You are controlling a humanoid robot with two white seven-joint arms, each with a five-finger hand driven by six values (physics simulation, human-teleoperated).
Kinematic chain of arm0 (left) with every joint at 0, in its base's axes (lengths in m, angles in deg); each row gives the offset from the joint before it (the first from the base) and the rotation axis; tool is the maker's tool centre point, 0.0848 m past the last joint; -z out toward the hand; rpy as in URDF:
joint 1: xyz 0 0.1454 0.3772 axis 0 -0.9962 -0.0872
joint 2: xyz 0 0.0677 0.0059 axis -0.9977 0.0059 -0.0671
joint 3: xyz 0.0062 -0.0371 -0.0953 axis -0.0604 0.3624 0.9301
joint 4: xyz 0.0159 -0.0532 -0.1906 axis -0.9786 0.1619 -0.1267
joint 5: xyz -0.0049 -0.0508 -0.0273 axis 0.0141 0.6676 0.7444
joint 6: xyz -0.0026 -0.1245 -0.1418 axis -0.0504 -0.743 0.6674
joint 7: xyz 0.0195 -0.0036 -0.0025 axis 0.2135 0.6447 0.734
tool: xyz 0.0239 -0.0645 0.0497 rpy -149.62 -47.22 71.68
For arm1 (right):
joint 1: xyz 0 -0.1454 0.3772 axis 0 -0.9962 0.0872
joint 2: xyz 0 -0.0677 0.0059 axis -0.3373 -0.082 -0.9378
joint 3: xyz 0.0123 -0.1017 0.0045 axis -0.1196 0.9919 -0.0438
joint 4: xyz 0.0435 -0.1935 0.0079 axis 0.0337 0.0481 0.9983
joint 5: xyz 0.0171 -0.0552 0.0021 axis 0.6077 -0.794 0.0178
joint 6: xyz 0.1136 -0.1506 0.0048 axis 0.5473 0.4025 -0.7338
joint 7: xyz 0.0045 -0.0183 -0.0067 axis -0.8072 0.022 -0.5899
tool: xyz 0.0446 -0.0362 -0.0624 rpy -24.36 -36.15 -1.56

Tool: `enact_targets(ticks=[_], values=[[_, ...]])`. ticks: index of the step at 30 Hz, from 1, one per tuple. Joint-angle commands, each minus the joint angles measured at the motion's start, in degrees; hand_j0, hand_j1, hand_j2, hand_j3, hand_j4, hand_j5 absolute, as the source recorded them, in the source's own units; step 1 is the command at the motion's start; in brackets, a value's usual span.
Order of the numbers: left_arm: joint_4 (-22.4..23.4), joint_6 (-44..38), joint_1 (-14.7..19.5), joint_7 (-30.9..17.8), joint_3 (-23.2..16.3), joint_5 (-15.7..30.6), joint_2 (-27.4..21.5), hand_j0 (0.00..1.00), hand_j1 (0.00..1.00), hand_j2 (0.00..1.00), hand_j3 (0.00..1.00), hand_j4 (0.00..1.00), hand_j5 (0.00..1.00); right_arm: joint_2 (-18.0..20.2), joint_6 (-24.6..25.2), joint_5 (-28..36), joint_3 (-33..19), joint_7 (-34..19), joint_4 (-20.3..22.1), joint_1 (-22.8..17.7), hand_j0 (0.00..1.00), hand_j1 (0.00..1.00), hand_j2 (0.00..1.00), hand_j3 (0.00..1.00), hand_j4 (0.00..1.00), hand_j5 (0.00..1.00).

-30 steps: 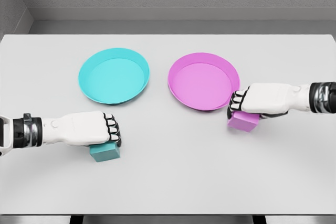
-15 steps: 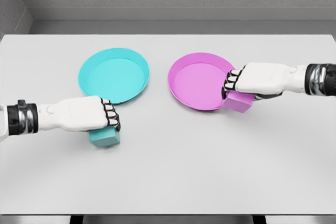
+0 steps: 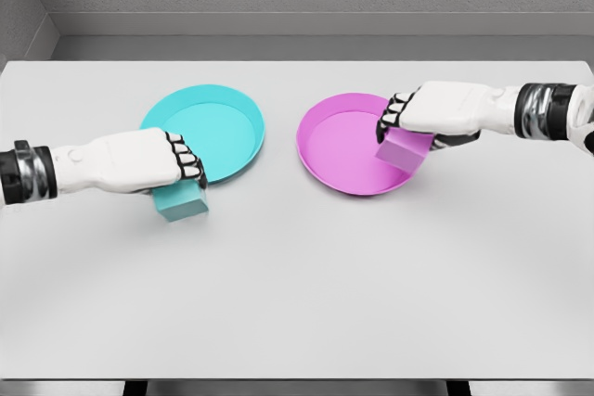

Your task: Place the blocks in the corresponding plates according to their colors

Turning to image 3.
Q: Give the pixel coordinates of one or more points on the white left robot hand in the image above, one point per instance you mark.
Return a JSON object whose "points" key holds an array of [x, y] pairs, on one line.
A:
{"points": [[139, 159]]}

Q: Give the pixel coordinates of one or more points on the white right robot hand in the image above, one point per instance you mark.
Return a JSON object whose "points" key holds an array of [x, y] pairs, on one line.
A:
{"points": [[441, 108]]}

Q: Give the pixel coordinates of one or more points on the pink block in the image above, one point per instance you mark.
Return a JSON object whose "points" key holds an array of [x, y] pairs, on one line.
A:
{"points": [[401, 152]]}

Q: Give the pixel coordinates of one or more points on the cyan block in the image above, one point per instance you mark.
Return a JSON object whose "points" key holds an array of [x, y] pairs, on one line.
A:
{"points": [[181, 203]]}

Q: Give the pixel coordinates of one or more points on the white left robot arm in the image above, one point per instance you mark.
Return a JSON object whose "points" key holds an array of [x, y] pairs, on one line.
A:
{"points": [[46, 169]]}

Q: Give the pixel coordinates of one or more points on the cyan plate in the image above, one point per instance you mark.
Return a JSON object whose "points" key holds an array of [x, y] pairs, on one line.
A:
{"points": [[218, 131]]}

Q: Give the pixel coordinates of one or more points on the pink plate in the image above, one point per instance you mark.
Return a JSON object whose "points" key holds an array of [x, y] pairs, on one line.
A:
{"points": [[341, 145]]}

